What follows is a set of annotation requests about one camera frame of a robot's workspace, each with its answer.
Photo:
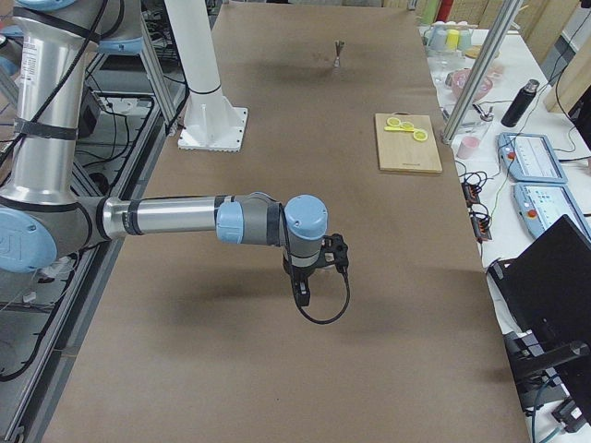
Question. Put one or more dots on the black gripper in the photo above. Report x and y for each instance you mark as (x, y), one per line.
(300, 276)

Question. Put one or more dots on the steel jigger measuring cup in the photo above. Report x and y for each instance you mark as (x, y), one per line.
(339, 45)

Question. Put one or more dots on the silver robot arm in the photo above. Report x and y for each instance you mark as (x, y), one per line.
(42, 220)

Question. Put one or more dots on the pink plastic cup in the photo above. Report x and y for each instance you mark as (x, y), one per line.
(468, 147)

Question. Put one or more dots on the grey cup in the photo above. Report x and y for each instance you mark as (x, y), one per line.
(437, 39)

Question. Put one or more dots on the yellow cup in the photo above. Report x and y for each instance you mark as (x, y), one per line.
(452, 39)

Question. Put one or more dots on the green cup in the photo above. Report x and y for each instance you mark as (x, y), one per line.
(464, 40)

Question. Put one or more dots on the wooden cutting board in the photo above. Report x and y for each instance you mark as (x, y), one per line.
(399, 152)

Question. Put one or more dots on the middle lemon slice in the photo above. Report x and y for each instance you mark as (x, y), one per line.
(407, 126)

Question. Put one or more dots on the far lemon slice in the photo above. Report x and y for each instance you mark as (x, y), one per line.
(420, 135)

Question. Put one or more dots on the black power strip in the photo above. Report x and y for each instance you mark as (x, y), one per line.
(477, 212)

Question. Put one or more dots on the black laptop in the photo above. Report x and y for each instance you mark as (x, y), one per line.
(547, 288)

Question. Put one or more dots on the black monitor stand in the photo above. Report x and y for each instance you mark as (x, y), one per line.
(560, 374)

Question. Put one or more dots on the lower blue teach pendant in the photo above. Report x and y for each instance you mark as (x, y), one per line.
(540, 205)

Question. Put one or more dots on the blue teach pendant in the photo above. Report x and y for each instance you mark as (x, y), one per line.
(540, 205)
(530, 158)

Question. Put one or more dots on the upper blue teach pendant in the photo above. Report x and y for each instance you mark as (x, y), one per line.
(530, 158)

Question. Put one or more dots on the pink bowl with ice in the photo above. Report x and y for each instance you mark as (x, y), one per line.
(457, 80)

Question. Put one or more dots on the black thermos bottle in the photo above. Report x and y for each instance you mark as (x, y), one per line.
(520, 103)

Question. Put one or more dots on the lemon slice near handle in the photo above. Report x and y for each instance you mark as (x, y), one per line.
(393, 121)

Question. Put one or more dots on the aluminium frame post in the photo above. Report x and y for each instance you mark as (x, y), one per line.
(492, 43)

